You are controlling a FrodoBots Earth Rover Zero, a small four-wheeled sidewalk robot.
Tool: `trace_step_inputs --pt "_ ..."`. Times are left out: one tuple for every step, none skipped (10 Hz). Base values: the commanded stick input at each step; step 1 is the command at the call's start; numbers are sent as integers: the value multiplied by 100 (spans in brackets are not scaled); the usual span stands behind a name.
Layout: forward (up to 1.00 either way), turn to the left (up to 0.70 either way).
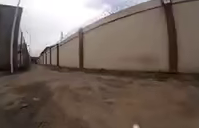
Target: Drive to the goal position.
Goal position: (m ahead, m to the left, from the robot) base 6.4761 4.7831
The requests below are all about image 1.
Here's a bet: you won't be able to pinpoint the brown dirt road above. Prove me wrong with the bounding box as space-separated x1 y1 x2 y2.
0 63 199 128

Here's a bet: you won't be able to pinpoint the rubble strip with weeds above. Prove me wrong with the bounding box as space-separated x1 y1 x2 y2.
48 65 199 83

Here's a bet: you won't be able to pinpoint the grey fence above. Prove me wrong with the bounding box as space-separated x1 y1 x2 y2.
17 31 32 71

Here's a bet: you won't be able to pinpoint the pale pole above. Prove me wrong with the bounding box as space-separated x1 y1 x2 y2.
9 0 22 75

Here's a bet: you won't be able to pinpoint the long beige wall brown pillars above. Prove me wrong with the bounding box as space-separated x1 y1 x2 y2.
37 0 199 74

